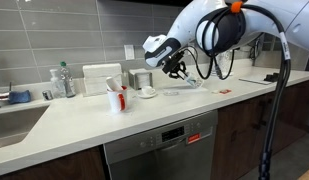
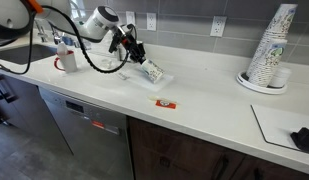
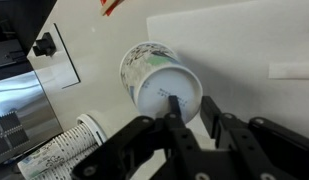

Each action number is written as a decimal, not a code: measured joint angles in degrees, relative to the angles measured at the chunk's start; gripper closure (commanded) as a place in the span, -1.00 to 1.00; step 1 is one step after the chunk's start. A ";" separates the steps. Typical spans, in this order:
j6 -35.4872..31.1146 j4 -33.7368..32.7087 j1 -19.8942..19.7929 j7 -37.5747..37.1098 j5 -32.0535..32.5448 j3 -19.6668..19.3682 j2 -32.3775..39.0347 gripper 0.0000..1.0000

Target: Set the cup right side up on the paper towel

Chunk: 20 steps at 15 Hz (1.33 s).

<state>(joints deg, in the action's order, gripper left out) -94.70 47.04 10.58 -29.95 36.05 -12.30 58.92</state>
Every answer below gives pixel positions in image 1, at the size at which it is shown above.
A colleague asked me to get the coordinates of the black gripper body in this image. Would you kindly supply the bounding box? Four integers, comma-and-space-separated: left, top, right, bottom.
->
161, 50, 185, 75

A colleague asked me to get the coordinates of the small white espresso cup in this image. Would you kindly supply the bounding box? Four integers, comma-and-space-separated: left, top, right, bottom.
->
141, 85, 156, 96

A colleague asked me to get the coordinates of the small clear plastic packet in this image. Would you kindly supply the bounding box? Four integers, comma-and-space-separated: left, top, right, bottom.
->
163, 89, 180, 97

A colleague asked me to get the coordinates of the metal napkin dispenser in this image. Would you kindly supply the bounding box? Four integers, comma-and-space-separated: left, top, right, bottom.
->
128, 68, 153, 91

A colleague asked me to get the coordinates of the small white saucer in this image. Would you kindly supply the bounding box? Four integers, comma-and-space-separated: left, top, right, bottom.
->
136, 89, 158, 99

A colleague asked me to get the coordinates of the short stack of paper cups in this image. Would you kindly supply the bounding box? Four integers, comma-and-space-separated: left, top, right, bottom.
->
216, 51, 232, 74

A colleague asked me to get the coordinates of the round white tray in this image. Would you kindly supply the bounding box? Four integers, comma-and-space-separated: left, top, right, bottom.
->
216, 69, 234, 78

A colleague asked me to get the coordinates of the white object inside mug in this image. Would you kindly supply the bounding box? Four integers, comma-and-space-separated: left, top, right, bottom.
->
105, 76, 123, 93

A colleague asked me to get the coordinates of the white flat mat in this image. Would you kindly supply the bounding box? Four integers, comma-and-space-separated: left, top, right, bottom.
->
238, 74, 278, 86

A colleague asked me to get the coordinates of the stack of folded paper towels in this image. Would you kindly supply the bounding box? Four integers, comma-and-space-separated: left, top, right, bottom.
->
81, 63, 123, 97

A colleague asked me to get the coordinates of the stainless steel dishwasher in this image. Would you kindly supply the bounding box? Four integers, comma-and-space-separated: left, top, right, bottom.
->
103, 109, 219, 180

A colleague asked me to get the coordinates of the black object on mat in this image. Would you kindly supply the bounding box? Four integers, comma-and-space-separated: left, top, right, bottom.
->
263, 72, 280, 83

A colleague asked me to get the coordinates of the plastic bottle green cap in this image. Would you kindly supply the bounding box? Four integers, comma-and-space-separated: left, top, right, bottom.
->
59, 61, 77, 99

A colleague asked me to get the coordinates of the clear soap bottle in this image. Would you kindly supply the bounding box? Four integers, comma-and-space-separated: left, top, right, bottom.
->
49, 68, 66, 99

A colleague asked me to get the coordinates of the small metal can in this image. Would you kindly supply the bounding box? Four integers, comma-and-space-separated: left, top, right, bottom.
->
41, 89, 54, 102

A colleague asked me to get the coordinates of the blue sponge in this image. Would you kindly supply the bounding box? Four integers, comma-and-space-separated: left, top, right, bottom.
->
7, 89, 32, 105

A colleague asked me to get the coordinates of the kitchen sink basin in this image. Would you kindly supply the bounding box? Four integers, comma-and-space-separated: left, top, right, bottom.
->
0, 104, 51, 149

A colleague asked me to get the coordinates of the chrome faucet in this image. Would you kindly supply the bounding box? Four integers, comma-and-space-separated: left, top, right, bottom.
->
0, 82, 13, 109

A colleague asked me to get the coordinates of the white wall switch plate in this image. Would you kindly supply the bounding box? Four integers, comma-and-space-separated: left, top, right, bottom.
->
123, 44, 136, 61

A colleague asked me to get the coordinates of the white mug red handle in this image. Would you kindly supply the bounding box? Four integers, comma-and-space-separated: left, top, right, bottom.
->
106, 85, 129, 114

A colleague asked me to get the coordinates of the black cabinet handle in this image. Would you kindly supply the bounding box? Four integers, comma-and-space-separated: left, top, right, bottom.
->
256, 99, 267, 130

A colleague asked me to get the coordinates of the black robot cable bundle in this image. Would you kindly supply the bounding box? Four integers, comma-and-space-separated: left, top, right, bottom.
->
223, 0, 292, 180

